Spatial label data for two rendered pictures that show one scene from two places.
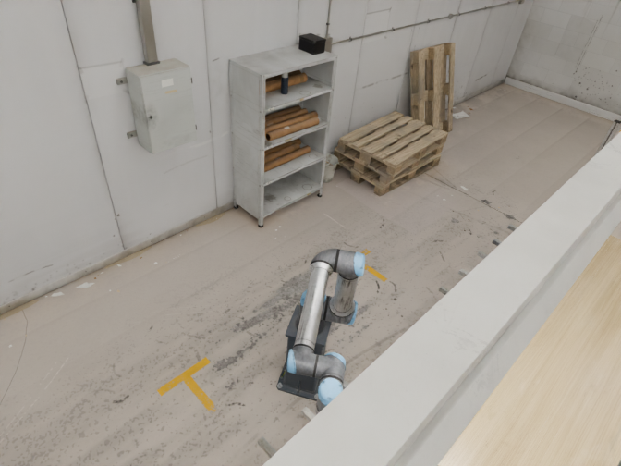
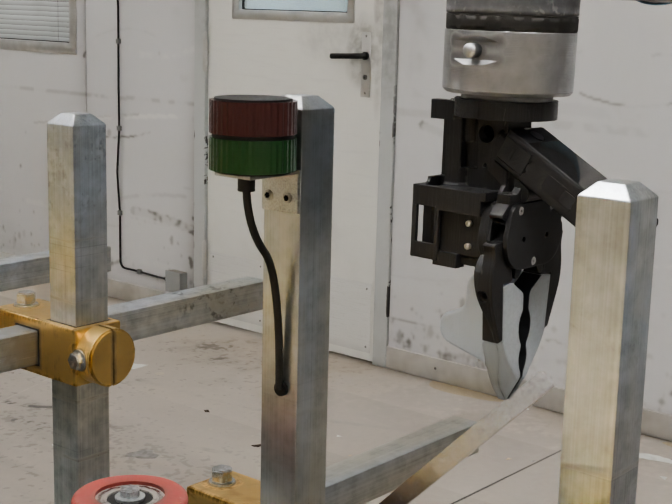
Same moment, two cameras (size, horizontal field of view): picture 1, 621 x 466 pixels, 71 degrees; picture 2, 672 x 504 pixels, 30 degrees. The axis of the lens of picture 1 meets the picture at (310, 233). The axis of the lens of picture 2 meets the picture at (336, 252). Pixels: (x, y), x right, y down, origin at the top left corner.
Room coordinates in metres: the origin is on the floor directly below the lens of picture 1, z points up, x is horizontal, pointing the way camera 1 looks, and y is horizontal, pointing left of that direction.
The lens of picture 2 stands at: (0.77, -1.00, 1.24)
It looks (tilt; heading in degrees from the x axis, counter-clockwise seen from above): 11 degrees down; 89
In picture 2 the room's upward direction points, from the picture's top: 1 degrees clockwise
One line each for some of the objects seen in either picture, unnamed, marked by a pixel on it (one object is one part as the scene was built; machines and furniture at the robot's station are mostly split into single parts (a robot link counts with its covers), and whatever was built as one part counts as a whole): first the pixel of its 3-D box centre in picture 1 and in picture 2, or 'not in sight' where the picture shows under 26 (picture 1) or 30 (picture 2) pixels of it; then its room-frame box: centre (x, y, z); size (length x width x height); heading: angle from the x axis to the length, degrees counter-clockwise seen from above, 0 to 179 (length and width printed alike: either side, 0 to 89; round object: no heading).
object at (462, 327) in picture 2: not in sight; (476, 335); (0.89, -0.15, 1.02); 0.06 x 0.03 x 0.09; 139
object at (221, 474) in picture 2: not in sight; (222, 475); (0.70, -0.07, 0.88); 0.02 x 0.02 x 0.01
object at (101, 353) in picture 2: not in sight; (63, 342); (0.55, 0.06, 0.95); 0.13 x 0.06 x 0.05; 139
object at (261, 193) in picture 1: (282, 138); not in sight; (3.91, 0.38, 0.78); 0.90 x 0.45 x 1.55; 139
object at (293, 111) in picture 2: not in sight; (253, 116); (0.73, -0.15, 1.17); 0.06 x 0.06 x 0.02
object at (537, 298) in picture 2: not in sight; (500, 327); (0.91, -0.12, 1.02); 0.06 x 0.03 x 0.09; 139
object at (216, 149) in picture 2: not in sight; (252, 152); (0.73, -0.15, 1.14); 0.06 x 0.06 x 0.02
